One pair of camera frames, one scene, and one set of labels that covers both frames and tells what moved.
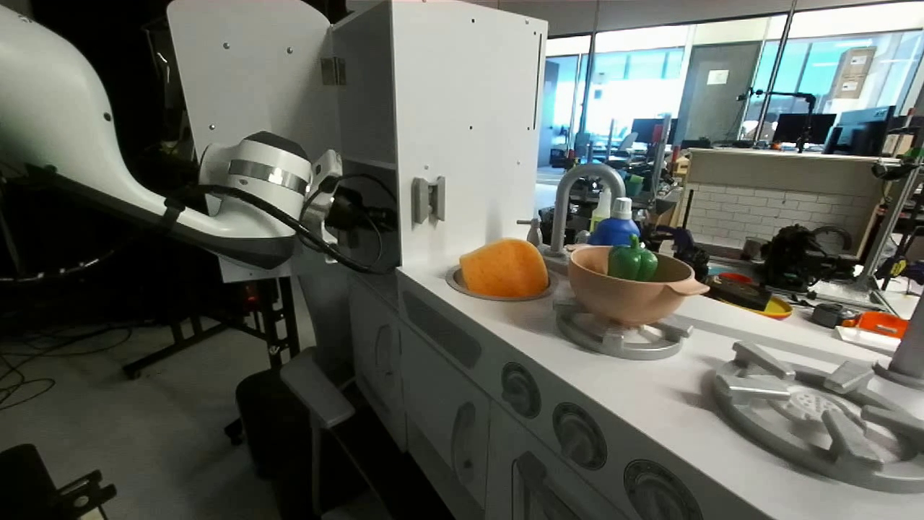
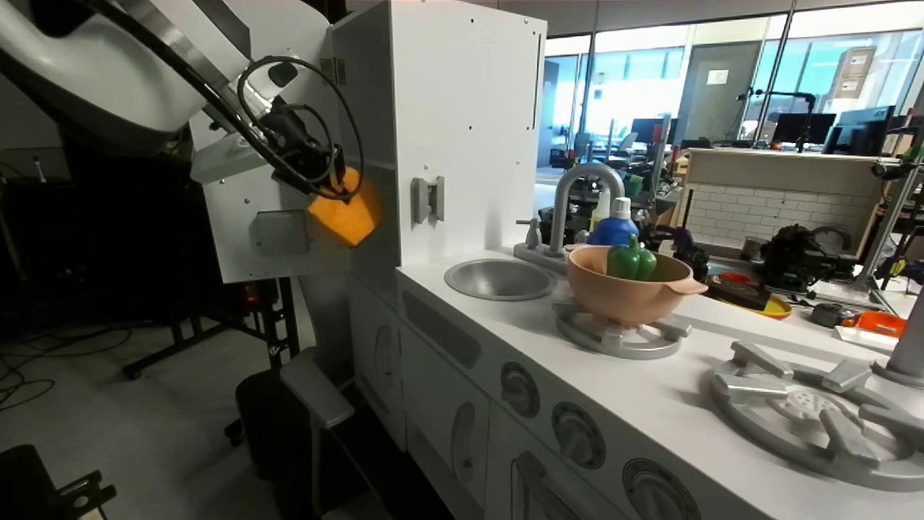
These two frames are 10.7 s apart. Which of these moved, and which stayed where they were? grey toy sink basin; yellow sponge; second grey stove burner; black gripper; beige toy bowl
Moved: yellow sponge; black gripper
Stayed: grey toy sink basin; beige toy bowl; second grey stove burner
